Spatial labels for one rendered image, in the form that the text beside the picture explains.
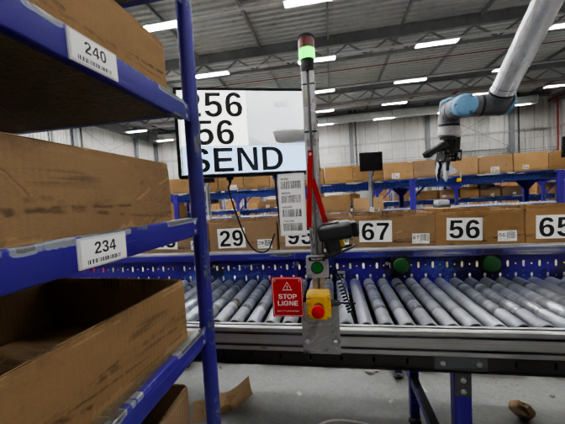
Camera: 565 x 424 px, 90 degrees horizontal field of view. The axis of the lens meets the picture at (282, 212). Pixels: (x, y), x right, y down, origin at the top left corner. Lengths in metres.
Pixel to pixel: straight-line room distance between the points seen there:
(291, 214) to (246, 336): 0.44
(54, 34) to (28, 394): 0.32
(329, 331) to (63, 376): 0.75
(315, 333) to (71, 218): 0.79
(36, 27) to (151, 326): 0.36
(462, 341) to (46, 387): 0.97
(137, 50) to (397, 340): 0.96
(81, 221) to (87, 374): 0.16
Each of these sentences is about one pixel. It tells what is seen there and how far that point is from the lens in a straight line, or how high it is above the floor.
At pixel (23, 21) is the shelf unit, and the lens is 0.34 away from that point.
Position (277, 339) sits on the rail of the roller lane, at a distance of 1.02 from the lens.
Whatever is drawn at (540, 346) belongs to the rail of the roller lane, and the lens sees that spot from 1.15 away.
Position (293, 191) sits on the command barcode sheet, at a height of 1.19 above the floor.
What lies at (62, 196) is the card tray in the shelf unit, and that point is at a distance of 0.37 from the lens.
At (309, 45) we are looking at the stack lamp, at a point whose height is 1.62.
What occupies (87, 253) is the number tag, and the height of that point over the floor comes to 1.13.
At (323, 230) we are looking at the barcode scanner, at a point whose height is 1.07.
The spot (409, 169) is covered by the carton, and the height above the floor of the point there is 1.57.
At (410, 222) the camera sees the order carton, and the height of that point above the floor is 1.01.
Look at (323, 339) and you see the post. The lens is 1.00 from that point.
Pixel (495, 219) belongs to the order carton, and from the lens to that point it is 1.68.
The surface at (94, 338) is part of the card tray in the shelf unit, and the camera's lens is 0.40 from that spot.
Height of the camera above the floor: 1.17
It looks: 3 degrees down
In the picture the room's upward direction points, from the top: 3 degrees counter-clockwise
